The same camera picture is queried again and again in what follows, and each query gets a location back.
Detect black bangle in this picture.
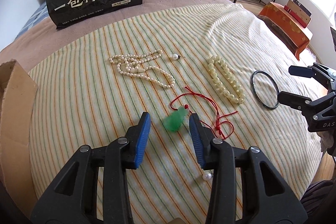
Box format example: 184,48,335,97
250,70,280,111

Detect pearl earring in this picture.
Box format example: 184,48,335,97
202,171,213,181
171,53,185,60

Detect cream bead bracelet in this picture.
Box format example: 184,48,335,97
207,55,246,105

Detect green pendant red cord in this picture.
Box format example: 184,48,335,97
163,86,238,140

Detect white pearl necklace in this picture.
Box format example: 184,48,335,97
109,49,176,89

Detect gloved right hand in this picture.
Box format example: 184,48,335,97
317,130,336,157

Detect orange cloth covered table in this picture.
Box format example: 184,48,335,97
258,2,313,60

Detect boxes on orange table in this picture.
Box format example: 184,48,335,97
284,0,311,28

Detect striped yellow blanket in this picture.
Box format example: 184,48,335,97
29,4,323,223

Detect brown cardboard box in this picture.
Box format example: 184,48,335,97
1,60,38,217

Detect brown bed cover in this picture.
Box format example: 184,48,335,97
1,0,232,66

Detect blue checkered bed sheet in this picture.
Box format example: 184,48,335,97
15,1,49,39

